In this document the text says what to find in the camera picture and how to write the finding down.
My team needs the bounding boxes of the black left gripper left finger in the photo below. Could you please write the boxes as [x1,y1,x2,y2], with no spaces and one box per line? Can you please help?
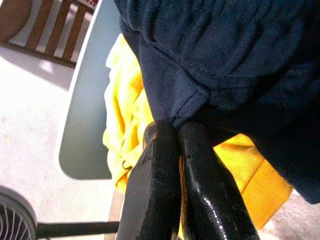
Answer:
[116,120,182,240]

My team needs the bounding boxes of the light blue plastic chair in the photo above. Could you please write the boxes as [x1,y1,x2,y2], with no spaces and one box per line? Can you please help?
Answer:
[57,0,126,181]

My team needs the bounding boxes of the yellow shirt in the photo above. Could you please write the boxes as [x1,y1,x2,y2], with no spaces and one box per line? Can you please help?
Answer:
[102,33,294,240]

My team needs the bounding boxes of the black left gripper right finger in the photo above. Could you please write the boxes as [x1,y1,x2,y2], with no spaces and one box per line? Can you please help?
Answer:
[176,122,258,240]

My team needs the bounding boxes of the brown slatted wooden chair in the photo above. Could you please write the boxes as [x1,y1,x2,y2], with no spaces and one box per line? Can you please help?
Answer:
[6,0,97,68]

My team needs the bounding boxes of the navy blue shirt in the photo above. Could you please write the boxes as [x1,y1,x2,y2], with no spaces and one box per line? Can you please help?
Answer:
[113,0,320,205]

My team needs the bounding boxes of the black standing fan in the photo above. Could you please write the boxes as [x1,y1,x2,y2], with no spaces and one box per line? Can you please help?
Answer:
[0,185,121,240]

